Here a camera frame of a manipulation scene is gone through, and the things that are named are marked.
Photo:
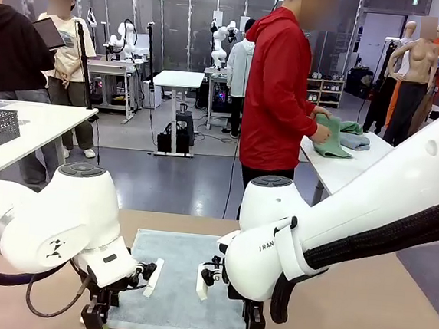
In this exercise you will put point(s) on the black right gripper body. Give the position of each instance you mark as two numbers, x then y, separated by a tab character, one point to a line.
254	308

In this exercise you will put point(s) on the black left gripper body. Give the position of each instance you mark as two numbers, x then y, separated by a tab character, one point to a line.
104	295

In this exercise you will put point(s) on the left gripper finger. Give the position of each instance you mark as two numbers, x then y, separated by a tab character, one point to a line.
102	319
89	314

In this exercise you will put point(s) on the blue-grey towel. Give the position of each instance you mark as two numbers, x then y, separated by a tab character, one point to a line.
176	311
354	141

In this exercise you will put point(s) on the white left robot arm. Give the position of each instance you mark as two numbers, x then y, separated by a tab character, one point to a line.
66	205

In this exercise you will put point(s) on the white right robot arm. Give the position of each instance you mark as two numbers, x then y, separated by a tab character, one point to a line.
354	207

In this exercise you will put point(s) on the person's right forearm red sleeve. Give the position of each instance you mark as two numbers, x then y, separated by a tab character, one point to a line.
306	122

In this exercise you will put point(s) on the person's left forearm red sleeve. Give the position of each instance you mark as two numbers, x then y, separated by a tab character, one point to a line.
311	108

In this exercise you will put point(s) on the person's right hand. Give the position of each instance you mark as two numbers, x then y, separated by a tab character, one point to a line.
322	135

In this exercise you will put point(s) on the person's left hand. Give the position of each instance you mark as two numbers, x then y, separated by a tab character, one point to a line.
322	112

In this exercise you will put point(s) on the right arm black braided sleeve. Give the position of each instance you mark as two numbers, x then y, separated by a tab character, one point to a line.
370	239

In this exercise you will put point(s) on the large white side table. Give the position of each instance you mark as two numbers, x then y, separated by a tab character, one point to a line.
330	170

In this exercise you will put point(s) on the black bag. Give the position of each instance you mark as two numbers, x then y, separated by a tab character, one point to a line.
164	140
184	140

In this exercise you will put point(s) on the grey stool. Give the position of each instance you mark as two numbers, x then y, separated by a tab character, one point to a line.
185	120

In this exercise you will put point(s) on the dark tumbler cup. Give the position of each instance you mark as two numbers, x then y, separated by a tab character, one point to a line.
183	108

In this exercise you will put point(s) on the white computer tower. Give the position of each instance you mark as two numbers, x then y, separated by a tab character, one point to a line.
152	95

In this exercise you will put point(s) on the person in red jacket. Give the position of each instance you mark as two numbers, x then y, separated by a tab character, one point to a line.
271	100

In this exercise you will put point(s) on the white desk with lit computer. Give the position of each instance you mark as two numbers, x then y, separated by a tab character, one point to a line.
216	95

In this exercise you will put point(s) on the wooden shoe shelf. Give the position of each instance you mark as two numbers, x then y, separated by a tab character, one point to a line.
325	93

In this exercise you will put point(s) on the white robot workbench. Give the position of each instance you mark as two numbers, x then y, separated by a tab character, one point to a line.
116	67

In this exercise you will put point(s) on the white standing desk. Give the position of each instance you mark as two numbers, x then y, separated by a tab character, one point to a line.
179	78

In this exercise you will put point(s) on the black tripod pole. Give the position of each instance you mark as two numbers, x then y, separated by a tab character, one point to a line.
83	64

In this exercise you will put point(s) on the person in cream t-shirt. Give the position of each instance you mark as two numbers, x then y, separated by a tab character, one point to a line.
71	55

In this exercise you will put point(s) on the person in white hoodie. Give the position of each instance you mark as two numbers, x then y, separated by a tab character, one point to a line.
239	66

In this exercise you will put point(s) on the person in black hoodie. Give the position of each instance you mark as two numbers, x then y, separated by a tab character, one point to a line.
14	46

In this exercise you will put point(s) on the dark tablet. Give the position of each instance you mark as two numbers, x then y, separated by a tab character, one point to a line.
49	34

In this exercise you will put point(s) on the nude mannequin with black trousers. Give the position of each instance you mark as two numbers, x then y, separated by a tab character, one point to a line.
416	74

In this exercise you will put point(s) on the white mannequin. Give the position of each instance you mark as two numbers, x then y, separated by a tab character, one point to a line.
407	34

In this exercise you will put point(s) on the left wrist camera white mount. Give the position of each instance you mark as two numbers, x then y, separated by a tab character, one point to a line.
154	278

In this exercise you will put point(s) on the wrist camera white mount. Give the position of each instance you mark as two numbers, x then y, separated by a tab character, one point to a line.
154	278
202	282

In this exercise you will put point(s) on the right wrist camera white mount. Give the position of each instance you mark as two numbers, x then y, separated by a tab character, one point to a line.
202	282

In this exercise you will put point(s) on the black camera stand pole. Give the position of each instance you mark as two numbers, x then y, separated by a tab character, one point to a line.
150	54

